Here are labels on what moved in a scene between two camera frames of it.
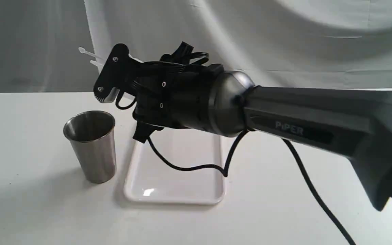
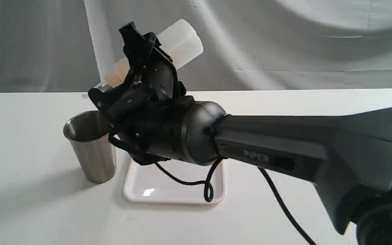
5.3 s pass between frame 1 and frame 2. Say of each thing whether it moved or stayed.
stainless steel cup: stayed
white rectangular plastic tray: stayed
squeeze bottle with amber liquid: moved
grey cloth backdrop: stayed
